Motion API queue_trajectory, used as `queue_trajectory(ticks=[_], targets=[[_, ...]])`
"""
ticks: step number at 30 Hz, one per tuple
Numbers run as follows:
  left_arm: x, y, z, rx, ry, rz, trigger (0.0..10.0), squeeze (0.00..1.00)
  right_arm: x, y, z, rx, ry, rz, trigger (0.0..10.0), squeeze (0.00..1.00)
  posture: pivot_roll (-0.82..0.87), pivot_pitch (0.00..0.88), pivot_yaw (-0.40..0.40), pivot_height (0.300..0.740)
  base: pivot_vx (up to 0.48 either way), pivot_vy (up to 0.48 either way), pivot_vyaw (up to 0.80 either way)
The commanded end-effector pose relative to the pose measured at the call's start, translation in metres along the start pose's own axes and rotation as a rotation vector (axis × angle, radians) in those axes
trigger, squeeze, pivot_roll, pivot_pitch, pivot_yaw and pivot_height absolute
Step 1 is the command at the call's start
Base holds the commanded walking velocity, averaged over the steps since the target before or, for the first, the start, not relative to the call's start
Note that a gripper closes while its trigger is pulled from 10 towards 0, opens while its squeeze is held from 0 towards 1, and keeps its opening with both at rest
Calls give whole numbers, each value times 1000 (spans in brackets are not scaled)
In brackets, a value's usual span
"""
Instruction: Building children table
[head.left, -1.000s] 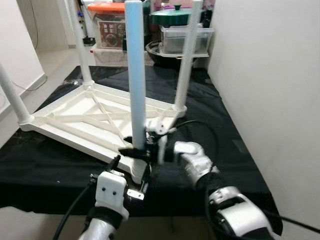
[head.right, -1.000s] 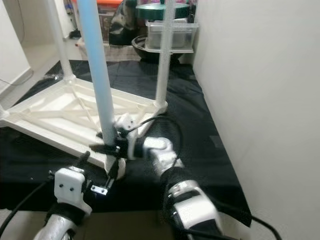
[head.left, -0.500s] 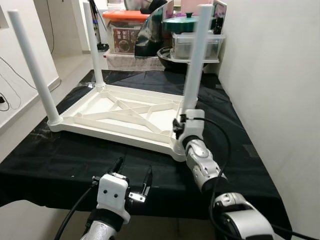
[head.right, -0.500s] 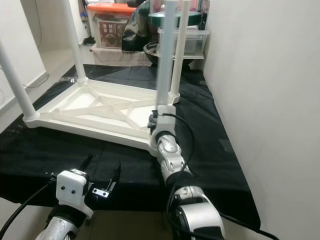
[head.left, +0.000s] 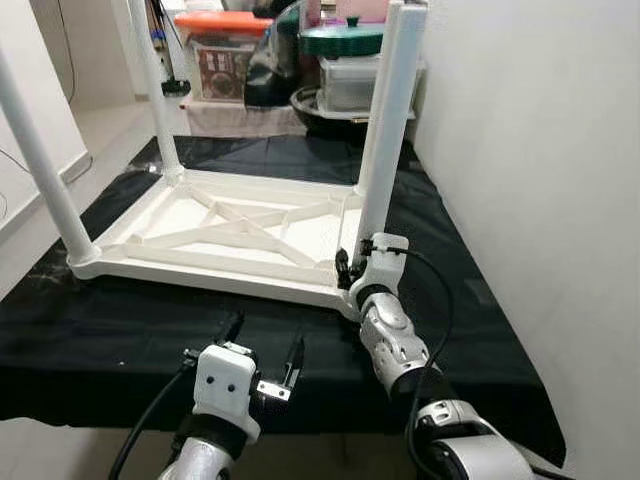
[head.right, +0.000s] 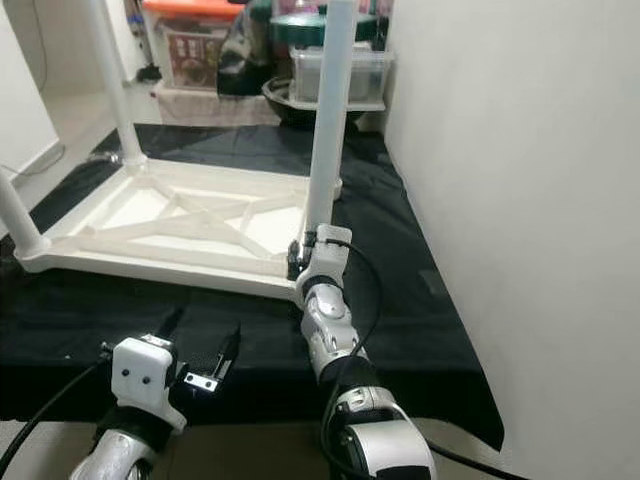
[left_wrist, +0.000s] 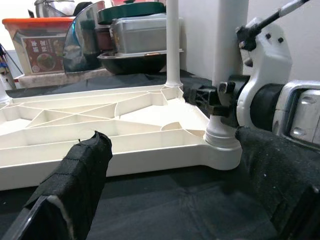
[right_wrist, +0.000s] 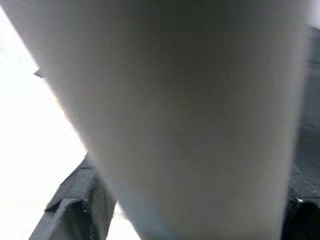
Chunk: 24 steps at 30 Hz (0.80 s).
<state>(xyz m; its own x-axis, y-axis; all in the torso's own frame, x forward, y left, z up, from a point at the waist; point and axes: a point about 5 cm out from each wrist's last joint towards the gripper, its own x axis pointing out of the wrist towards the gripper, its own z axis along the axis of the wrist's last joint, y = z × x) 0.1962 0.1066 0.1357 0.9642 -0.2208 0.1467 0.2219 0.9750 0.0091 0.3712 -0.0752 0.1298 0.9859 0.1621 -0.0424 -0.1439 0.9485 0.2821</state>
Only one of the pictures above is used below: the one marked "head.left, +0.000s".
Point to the silver right arm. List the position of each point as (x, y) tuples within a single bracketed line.
[(395, 345)]

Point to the black table cloth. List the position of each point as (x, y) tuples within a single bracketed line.
[(100, 350)]

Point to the black round wok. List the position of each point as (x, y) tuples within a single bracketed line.
[(320, 110)]

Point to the beige cloth covered bench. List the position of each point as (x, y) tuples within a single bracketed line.
[(240, 118)]

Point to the clear plastic storage container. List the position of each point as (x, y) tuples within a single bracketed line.
[(348, 82)]

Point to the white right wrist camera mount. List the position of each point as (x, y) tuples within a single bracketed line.
[(380, 265)]

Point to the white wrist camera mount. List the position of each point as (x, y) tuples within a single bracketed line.
[(228, 385), (380, 265)]

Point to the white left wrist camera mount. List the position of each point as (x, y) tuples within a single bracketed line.
[(228, 385)]

